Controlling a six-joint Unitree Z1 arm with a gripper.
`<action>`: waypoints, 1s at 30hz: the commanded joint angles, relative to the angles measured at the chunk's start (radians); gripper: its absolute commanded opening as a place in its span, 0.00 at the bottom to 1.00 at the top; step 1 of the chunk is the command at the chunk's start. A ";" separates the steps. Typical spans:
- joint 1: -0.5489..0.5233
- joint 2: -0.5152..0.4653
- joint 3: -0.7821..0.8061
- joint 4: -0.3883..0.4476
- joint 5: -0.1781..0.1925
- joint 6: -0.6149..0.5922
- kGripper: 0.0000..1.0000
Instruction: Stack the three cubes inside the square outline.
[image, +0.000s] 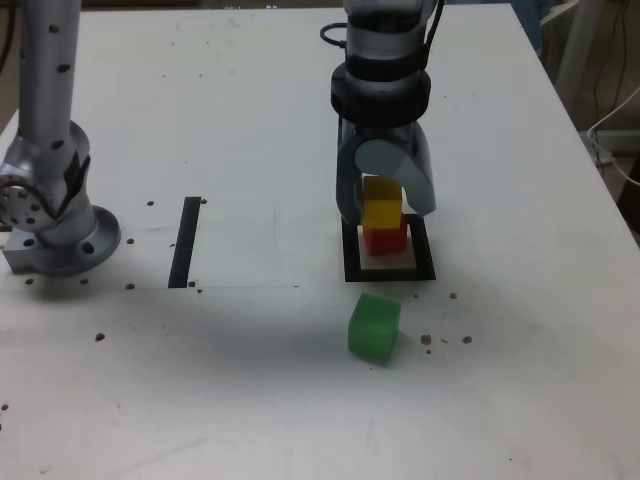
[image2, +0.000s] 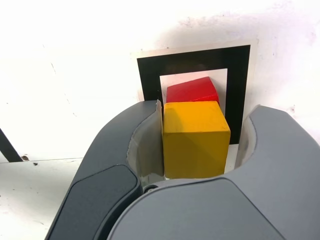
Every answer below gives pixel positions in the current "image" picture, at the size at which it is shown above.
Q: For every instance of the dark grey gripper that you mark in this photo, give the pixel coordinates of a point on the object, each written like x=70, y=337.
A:
x=380, y=132

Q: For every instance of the yellow cube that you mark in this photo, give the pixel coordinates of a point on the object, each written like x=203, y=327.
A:
x=382, y=215

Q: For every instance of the red cube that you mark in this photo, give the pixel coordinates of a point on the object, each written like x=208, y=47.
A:
x=385, y=242

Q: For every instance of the green cube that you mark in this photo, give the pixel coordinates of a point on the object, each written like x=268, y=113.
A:
x=372, y=335

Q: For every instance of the black tape square outline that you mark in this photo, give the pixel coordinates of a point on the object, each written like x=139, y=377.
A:
x=350, y=265

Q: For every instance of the black tape strip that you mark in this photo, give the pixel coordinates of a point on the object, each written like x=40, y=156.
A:
x=184, y=240

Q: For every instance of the white metal frame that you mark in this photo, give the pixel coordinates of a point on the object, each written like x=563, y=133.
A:
x=572, y=45

